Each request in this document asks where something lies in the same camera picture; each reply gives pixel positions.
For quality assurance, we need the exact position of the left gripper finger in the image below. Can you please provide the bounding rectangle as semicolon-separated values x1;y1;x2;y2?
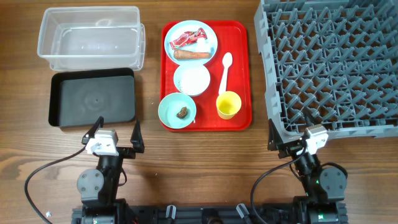
81;116;104;145
130;120;145;153

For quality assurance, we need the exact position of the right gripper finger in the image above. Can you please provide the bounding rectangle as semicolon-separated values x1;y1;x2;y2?
303;108;320;128
267;119;284;151

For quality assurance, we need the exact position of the green bowl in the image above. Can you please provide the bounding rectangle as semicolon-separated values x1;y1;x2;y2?
158;93;197;129

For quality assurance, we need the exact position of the brown food scrap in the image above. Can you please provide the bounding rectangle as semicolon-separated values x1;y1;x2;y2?
176;106;188;119

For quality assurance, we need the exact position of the yellow plastic cup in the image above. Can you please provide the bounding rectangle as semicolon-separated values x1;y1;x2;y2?
216;91;242;119

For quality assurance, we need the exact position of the light blue rice bowl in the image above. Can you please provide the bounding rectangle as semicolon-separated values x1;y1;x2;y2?
173;64;211;96

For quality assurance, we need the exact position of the red snack wrapper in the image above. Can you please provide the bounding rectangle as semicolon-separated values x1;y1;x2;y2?
169;28;207;50

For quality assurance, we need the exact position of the white tissue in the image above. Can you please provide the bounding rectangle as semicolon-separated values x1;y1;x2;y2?
197;37;211;53

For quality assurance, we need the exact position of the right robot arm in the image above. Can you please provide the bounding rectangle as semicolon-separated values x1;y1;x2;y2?
261;112;348;224

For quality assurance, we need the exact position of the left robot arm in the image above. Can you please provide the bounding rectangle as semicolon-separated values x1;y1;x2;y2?
72;116;145;224

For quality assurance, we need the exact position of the grey dishwasher rack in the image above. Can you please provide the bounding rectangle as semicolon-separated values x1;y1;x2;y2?
254;1;397;141

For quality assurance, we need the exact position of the black plastic tray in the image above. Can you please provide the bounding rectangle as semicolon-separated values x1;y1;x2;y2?
48;68;136;128

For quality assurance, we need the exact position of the clear plastic bin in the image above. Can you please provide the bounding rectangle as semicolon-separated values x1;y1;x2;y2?
37;6;146;72

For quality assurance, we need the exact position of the white plastic spoon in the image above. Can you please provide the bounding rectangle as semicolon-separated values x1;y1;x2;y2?
218;52;233;95

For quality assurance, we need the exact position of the orange carrot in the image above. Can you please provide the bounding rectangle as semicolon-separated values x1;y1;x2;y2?
174;50;211;60

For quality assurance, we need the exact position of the red serving tray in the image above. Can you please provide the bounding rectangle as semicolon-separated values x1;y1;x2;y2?
163;21;252;132

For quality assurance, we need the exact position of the large light blue plate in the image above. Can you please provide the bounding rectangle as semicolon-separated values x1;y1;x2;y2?
164;20;218;65

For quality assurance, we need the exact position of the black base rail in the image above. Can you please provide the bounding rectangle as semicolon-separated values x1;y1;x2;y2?
70;203;348;224

